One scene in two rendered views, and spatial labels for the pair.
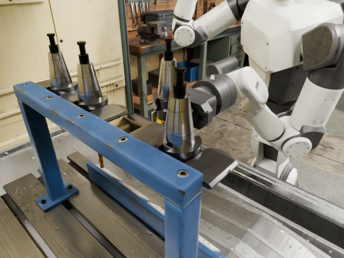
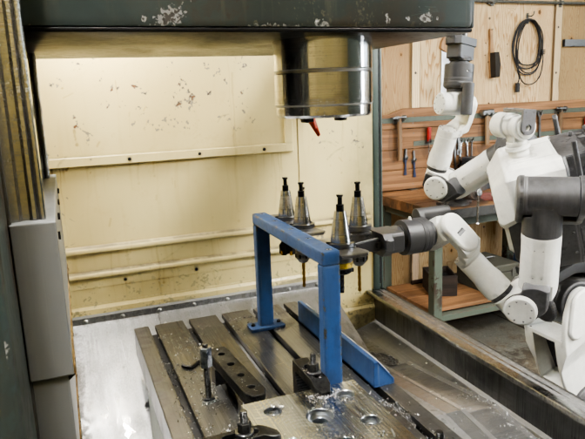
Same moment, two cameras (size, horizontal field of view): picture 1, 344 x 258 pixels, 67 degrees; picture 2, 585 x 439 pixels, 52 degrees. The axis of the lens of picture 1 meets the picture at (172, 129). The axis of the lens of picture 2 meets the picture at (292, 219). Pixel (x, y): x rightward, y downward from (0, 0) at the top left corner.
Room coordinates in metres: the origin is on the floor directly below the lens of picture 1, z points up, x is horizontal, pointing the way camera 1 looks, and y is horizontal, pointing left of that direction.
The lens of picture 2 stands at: (-0.85, -0.48, 1.54)
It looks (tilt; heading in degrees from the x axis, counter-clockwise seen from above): 12 degrees down; 27
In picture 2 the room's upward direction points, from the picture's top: 2 degrees counter-clockwise
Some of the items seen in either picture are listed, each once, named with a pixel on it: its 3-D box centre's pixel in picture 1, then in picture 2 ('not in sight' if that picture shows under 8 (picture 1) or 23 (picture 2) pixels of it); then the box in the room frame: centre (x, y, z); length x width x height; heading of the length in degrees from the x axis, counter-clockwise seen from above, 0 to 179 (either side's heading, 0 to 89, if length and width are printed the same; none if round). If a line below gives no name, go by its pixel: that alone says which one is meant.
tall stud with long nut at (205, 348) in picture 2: not in sight; (206, 371); (0.11, 0.23, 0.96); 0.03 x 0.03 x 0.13
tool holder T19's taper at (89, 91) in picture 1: (87, 80); (301, 209); (0.45, 0.15, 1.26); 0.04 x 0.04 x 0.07
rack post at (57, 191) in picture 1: (44, 153); (263, 276); (0.52, 0.31, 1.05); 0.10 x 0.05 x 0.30; 138
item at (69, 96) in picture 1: (76, 96); not in sight; (0.49, 0.19, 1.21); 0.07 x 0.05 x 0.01; 138
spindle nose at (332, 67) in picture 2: not in sight; (323, 78); (0.06, -0.08, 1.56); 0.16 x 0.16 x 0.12
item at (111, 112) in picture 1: (108, 112); (311, 232); (0.42, 0.11, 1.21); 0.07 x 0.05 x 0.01; 138
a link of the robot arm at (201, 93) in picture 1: (199, 101); (394, 237); (0.53, -0.06, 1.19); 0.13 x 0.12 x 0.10; 48
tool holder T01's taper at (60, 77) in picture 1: (58, 68); (285, 203); (0.53, 0.23, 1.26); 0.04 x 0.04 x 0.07
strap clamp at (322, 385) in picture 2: not in sight; (312, 387); (0.12, -0.02, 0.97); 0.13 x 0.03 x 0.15; 48
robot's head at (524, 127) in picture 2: not in sight; (518, 124); (0.77, -0.31, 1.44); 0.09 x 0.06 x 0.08; 42
